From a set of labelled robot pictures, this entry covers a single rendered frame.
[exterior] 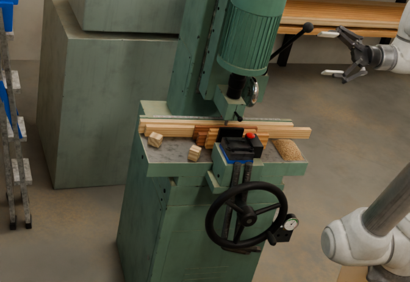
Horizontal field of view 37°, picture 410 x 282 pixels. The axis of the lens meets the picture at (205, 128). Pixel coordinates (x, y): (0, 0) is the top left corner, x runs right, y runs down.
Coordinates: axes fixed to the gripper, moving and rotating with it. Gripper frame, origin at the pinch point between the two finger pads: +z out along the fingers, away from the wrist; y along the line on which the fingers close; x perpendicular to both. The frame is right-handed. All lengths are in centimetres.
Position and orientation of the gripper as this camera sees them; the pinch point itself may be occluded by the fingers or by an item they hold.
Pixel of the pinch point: (324, 52)
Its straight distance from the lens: 207.9
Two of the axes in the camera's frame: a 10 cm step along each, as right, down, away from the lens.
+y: -0.6, -9.7, 2.3
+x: 3.3, -2.4, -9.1
